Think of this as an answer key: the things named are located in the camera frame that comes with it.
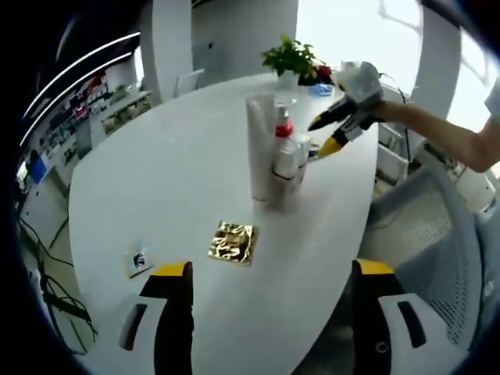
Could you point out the blue cloth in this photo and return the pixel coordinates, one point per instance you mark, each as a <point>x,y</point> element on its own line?
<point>320,90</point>

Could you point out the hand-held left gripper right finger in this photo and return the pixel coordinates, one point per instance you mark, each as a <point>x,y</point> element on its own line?
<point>371,312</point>

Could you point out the white pump skincare bottle red collar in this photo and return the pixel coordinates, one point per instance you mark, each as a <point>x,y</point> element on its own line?
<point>284,156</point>

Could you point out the long white desk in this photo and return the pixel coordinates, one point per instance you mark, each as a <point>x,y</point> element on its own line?
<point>125,105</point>

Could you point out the large white skincare tube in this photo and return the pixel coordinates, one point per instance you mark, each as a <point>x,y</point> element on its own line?
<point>259,148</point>

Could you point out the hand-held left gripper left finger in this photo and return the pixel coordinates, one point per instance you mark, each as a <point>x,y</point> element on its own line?
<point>176,312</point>

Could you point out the small white skincare sachet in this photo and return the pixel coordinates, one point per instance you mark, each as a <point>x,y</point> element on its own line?
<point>136,259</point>

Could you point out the background shelves with goods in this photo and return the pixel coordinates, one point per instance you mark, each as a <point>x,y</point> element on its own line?
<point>66,129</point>

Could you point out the ceiling light strip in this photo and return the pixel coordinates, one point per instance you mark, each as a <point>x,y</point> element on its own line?
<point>78,58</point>
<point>70,84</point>

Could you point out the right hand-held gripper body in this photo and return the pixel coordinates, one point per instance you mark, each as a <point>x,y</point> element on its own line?
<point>363,86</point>

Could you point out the grey mesh office chair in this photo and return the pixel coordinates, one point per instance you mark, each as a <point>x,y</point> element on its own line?
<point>426,234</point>

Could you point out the person's grey shirt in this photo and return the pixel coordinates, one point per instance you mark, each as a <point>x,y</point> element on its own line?
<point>490,117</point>

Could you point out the gold foil skincare sachet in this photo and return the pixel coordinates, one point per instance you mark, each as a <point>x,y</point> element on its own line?
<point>232,244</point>

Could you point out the white office chair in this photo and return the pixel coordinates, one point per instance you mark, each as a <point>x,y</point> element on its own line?
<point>189,83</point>

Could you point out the potted green plant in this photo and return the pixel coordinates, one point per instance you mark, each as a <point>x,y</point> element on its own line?
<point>289,58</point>

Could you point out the blue box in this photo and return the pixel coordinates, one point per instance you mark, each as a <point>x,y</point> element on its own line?
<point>37,172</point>

